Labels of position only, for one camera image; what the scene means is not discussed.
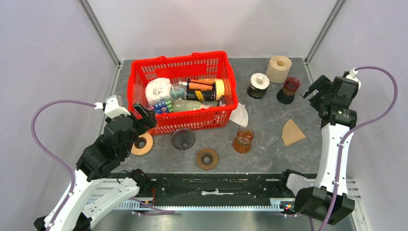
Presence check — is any dark glass coffee dripper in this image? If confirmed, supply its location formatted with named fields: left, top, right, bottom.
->
left=171, top=128, right=196, bottom=150

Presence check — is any white paper coffee filter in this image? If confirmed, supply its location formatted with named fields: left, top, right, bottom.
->
left=229, top=103, right=249, bottom=126

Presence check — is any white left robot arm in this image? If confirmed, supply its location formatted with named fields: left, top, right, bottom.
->
left=34, top=96, right=157, bottom=231

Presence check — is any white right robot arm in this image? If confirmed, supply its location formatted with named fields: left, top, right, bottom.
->
left=278, top=75, right=360, bottom=226

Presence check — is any brown paper coffee filter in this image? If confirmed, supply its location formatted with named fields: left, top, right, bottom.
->
left=282, top=119, right=306, bottom=147

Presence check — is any clear glass dripper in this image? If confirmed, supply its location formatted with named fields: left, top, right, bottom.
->
left=257, top=131, right=281, bottom=151

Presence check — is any amber glass coffee server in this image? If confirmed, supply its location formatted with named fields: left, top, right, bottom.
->
left=232, top=126, right=255, bottom=154

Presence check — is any blue green small box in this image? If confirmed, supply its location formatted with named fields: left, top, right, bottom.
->
left=147, top=99, right=173, bottom=115

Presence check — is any dark bottle maroon cap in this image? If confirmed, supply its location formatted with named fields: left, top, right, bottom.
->
left=276, top=77, right=301, bottom=104

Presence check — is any white wrapped tissue roll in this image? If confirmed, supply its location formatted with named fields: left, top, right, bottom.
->
left=145, top=77, right=172, bottom=105

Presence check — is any pale green lotion bottle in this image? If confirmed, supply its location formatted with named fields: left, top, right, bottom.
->
left=173, top=100, right=210, bottom=113

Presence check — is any beige toilet paper roll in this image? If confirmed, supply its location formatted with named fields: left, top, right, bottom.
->
left=266, top=55, right=292, bottom=84

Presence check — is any teal sponge package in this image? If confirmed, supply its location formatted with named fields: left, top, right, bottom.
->
left=170, top=84, right=187, bottom=100

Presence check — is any black wrapped tissue roll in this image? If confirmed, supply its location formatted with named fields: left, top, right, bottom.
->
left=246, top=73, right=270, bottom=100

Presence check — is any black yellow can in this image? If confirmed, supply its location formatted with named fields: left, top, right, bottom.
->
left=186, top=90, right=216, bottom=102

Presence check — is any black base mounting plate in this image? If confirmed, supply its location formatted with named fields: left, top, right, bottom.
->
left=108, top=172, right=311, bottom=207

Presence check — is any orange navy can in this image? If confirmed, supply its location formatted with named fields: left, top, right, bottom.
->
left=186, top=79, right=216, bottom=91

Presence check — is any yellow sponge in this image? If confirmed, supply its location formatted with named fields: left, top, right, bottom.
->
left=214, top=78, right=225, bottom=101

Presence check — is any light wooden dripper ring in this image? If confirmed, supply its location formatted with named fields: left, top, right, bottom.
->
left=130, top=132, right=154, bottom=156

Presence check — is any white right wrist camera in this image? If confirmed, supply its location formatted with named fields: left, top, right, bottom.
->
left=343, top=67, right=361, bottom=89

